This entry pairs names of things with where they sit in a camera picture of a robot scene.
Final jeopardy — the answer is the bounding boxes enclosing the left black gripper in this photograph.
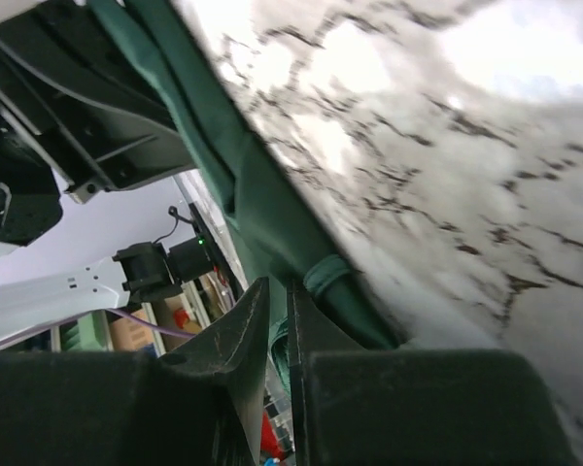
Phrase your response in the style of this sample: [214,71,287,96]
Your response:
[0,1,193,246]

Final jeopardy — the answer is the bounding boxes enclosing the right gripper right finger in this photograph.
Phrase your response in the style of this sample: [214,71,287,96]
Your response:
[287,283,576,465]

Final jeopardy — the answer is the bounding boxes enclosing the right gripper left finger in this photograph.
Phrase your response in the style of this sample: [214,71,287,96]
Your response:
[0,278,270,465]

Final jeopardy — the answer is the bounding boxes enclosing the dark green cloth napkin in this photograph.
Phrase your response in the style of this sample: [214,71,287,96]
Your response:
[90,1,399,383]

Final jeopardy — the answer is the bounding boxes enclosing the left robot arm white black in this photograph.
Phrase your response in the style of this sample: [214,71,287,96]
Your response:
[0,1,213,349]

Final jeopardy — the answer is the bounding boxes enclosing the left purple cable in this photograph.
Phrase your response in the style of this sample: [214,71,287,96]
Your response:
[101,281,239,341]

